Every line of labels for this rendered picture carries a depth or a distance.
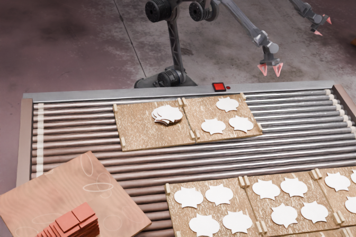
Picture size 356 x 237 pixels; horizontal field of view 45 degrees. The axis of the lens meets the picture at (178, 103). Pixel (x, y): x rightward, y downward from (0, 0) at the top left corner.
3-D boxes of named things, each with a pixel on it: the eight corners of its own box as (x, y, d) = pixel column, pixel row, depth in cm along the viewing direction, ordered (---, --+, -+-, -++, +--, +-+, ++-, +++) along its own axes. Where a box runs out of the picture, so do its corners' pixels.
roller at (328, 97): (34, 114, 250) (33, 107, 247) (331, 97, 297) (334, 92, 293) (34, 119, 247) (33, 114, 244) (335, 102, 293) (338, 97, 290)
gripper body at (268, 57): (273, 64, 247) (270, 52, 245) (259, 64, 255) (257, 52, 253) (279, 61, 251) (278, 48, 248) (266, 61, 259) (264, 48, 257)
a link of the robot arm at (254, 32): (220, -20, 230) (206, -5, 230) (224, -19, 225) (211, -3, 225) (265, 33, 251) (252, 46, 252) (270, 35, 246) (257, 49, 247)
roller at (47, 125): (34, 126, 243) (33, 120, 240) (338, 107, 290) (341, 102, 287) (33, 132, 240) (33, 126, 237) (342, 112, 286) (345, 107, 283)
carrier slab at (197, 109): (180, 101, 267) (180, 99, 266) (240, 95, 279) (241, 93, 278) (196, 143, 244) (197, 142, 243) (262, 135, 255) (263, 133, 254)
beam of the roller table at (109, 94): (24, 100, 260) (23, 92, 256) (330, 85, 309) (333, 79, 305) (23, 110, 254) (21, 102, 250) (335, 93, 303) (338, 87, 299)
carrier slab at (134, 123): (112, 107, 256) (112, 105, 255) (178, 101, 267) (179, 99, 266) (122, 152, 232) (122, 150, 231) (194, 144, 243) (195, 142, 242)
